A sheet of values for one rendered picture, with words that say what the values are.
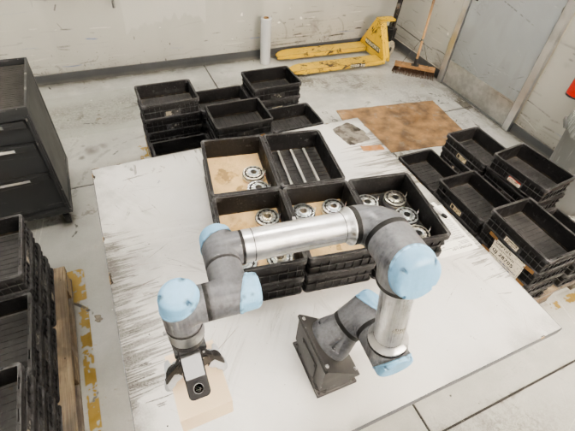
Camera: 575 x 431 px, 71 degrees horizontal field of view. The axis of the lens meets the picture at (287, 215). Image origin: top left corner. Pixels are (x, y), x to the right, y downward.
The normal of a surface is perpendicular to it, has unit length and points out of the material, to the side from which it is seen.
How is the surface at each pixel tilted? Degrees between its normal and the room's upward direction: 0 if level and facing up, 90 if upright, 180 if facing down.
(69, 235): 0
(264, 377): 0
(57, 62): 90
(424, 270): 80
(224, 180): 0
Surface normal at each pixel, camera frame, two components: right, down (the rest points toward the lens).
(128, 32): 0.40, 0.68
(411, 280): 0.31, 0.54
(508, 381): 0.07, -0.69
